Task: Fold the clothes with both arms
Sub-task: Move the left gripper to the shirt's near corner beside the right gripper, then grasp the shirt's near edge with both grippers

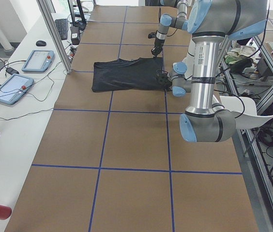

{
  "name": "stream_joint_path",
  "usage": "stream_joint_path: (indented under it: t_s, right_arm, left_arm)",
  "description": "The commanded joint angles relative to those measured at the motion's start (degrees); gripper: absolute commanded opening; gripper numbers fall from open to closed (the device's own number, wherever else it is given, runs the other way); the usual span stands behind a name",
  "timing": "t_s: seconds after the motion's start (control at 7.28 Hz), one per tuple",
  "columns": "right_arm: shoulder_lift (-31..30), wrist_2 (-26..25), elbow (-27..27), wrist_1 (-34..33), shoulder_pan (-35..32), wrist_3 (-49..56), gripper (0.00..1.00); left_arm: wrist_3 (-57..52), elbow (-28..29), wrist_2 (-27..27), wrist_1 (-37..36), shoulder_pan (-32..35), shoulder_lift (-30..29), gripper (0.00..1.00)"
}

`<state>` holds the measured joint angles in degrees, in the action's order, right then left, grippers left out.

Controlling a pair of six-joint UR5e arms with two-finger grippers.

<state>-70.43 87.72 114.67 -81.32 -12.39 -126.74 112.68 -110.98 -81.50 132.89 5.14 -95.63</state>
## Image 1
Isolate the black computer mouse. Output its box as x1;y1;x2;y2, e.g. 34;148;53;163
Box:
36;40;47;46

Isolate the blue teach pendant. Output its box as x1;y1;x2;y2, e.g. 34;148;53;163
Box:
0;73;34;105
22;50;55;73

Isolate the black keyboard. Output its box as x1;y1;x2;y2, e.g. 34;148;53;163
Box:
54;18;68;40

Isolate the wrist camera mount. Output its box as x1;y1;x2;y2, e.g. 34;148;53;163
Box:
148;32;157;39
156;70;169;86

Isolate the black power adapter box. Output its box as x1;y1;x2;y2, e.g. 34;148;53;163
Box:
70;26;80;45

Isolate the far blue teach pendant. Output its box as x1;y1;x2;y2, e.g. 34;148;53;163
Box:
22;50;55;73

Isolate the aluminium frame post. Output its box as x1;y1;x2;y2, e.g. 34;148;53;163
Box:
37;0;72;74

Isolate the near blue teach pendant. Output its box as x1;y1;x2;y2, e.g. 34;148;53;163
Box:
0;73;34;105

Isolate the black t-shirt with logo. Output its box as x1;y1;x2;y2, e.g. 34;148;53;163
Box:
91;58;172;92

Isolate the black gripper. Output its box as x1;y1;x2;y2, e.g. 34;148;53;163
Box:
151;38;165;57

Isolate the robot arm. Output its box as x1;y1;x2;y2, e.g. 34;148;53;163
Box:
180;0;267;142
148;0;194;57

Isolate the black monitor stand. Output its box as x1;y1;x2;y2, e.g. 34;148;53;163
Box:
68;0;87;31

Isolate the white camera pole base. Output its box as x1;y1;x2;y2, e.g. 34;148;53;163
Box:
183;33;273;129

